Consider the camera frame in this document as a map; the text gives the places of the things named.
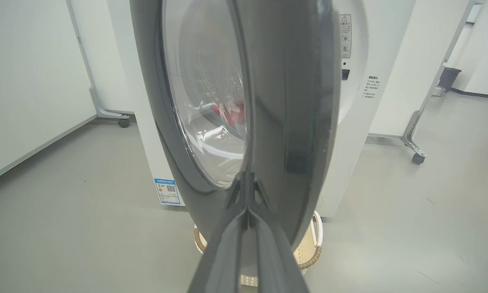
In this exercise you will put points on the cream perforated laundry basket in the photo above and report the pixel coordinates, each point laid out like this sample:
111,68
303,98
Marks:
309,252

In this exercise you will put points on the dark round washer door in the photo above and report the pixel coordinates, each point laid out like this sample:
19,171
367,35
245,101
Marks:
288,101

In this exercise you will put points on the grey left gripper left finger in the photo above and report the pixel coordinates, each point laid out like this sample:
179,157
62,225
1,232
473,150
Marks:
223,252

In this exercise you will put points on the white front-load washing machine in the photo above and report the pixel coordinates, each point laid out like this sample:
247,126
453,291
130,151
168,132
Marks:
349,142

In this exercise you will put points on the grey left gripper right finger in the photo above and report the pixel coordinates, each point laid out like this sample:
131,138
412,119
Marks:
274,256

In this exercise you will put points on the blue energy label sticker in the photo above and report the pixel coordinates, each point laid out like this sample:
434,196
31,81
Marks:
168,191

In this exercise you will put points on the printed text notice label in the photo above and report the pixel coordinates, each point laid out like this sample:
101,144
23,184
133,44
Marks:
370,87

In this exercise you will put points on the grey warning sticker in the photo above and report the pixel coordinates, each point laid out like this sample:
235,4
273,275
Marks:
345,36

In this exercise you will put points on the dark grey trash bin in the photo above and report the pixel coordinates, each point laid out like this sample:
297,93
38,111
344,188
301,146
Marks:
449,79

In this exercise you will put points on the red cloth garment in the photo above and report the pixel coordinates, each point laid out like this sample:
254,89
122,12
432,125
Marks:
229,110

